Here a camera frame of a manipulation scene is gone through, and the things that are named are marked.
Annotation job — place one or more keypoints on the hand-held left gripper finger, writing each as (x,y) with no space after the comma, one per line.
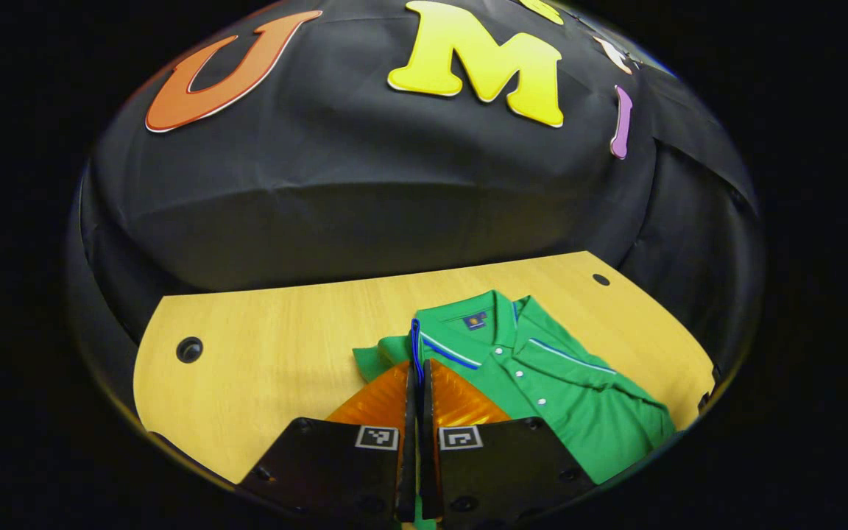
(428,442)
(411,434)

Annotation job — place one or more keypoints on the green T-shirt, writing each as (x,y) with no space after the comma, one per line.
(578,397)

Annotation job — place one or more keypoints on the black backdrop cloth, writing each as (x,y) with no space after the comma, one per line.
(358,191)

